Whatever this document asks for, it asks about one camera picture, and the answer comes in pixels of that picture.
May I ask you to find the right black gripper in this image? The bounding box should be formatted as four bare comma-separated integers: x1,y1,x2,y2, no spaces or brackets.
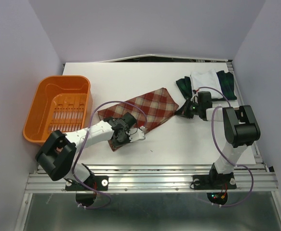
174,98,201,118

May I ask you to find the red plaid skirt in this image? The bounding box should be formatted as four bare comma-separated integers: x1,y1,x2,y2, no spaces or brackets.
97,87,180,153

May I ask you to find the white garment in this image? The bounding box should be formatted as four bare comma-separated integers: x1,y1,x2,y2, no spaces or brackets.
190,69,222,92

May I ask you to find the green plaid skirt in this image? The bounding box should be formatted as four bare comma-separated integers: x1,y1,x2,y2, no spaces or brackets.
176,70,237,101

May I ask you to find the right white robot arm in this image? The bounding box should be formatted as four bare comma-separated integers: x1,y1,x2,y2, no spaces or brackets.
175,91,261,188

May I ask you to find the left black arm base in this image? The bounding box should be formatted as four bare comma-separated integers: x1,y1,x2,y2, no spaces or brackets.
65,175,112,210

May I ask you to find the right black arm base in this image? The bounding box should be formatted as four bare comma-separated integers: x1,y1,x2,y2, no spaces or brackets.
189,173,237,206

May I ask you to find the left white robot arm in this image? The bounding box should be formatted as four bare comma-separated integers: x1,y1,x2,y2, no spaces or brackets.
35,113,145,190

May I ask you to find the orange plastic bin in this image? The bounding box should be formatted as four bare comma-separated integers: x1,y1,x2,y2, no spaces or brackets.
23,76,93,146

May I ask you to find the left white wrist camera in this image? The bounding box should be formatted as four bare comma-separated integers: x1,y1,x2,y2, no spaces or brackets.
128,126,146,142

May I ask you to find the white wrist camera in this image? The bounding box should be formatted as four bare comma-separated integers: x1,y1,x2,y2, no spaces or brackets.
190,89,199,103
128,126,146,142

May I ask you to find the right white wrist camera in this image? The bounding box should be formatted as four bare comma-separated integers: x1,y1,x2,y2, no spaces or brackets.
190,89,199,103

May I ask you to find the aluminium rail frame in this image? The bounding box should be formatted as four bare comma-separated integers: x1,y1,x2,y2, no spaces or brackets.
13,59,281,231

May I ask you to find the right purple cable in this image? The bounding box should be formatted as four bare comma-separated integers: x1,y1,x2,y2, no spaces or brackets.
193,86,254,208

